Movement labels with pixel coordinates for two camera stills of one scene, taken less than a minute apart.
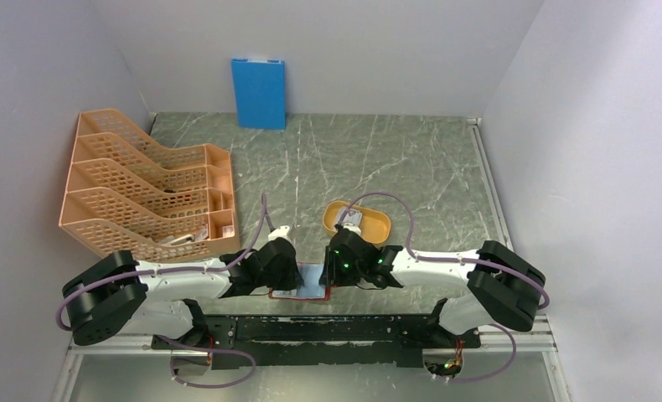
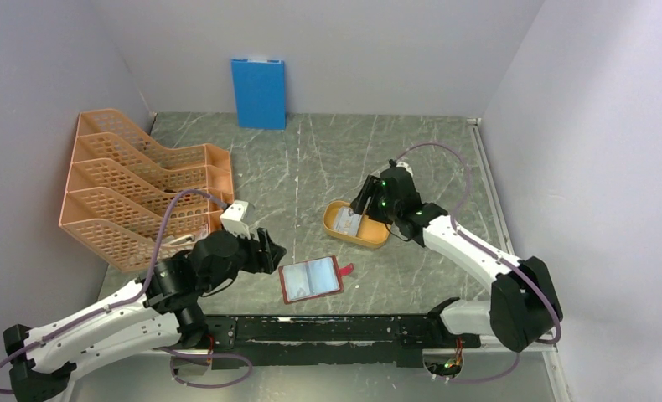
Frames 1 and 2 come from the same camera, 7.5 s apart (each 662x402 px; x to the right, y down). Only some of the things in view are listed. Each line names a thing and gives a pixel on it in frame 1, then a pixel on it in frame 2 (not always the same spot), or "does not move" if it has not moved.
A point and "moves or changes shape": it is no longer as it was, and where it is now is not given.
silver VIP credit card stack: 354,216 does not move
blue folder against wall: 260,93 does not move
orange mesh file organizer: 154,202 does not move
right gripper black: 330,275 to 372,186
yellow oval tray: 375,226 does not move
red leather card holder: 312,289 moves or changes shape
